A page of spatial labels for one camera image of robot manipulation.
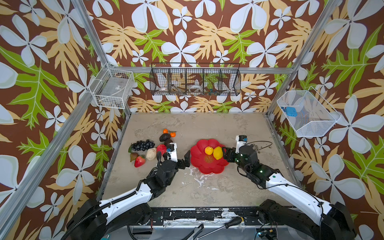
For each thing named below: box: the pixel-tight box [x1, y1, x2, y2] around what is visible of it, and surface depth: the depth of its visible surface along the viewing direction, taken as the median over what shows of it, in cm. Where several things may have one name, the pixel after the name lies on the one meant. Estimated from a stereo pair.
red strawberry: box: [134, 154, 146, 168], surface depth 93 cm
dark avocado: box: [159, 133, 171, 142], surface depth 103 cm
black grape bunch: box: [131, 139, 155, 152], surface depth 100 cm
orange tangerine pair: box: [162, 128, 177, 138], surface depth 107 cm
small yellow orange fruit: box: [204, 146, 214, 155], surface depth 96 cm
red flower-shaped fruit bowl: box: [190, 139, 230, 175], surface depth 96 cm
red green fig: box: [130, 152, 139, 162], surface depth 95 cm
